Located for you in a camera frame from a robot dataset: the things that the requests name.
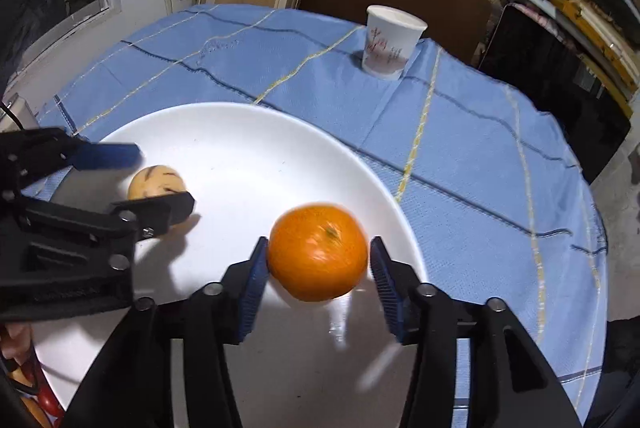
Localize pale yellow striped fruit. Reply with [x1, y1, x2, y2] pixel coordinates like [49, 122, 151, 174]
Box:
[127, 165, 186, 200]

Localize large orange tangerine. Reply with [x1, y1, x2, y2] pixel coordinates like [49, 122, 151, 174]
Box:
[267, 203, 369, 302]

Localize left hand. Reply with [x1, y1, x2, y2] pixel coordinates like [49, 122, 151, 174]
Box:
[1, 323, 32, 366]

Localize white plate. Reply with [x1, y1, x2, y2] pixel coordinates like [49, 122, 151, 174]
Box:
[29, 100, 429, 428]

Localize blue checked tablecloth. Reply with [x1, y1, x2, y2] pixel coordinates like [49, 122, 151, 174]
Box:
[32, 5, 608, 418]

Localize red tomato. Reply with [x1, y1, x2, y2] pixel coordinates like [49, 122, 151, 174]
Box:
[37, 384, 65, 419]

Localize white paper cup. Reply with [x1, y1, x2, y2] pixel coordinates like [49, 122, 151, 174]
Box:
[361, 5, 427, 81]

